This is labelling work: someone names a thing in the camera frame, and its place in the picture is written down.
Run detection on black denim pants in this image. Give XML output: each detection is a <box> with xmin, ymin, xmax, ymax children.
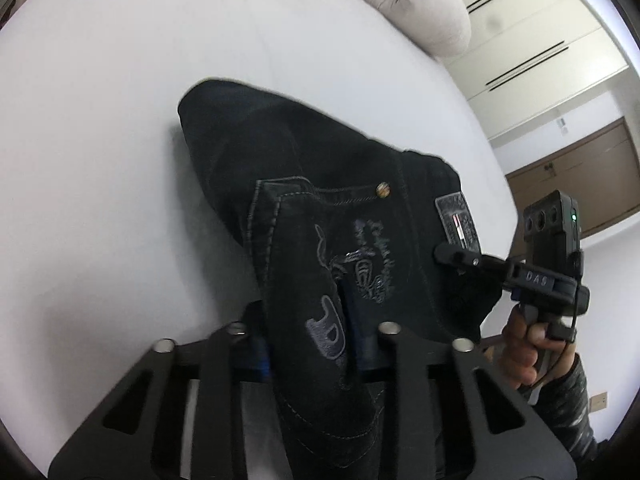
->
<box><xmin>178</xmin><ymin>80</ymin><xmax>499</xmax><ymax>479</ymax></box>

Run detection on right forearm black sleeve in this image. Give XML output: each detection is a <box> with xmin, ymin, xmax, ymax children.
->
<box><xmin>534</xmin><ymin>354</ymin><xmax>598</xmax><ymax>467</ymax></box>

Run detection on person's right hand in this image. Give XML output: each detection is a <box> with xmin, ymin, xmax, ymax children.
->
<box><xmin>498</xmin><ymin>307</ymin><xmax>565</xmax><ymax>389</ymax></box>

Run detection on brown wooden door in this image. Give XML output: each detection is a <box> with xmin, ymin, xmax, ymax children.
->
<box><xmin>506</xmin><ymin>118</ymin><xmax>639</xmax><ymax>236</ymax></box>

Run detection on cream wardrobe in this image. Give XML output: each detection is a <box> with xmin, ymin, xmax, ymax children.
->
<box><xmin>446</xmin><ymin>0</ymin><xmax>628</xmax><ymax>139</ymax></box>

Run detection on black tracker camera box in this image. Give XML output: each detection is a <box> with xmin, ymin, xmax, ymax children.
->
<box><xmin>523</xmin><ymin>190</ymin><xmax>584</xmax><ymax>281</ymax></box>

